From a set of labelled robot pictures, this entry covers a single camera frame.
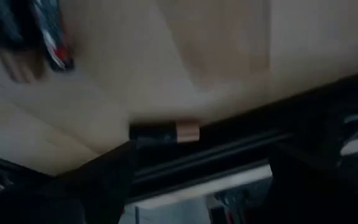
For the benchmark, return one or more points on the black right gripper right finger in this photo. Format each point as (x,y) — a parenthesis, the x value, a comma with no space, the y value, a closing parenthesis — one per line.
(306,199)

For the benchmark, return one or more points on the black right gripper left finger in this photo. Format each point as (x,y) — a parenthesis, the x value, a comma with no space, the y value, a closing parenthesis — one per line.
(104,186)

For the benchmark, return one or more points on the silver black Energizer battery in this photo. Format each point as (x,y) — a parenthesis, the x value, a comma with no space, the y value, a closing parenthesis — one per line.
(53,40)

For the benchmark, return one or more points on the black aluminium table frame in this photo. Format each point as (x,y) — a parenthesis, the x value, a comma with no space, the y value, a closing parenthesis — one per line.
(228,146)

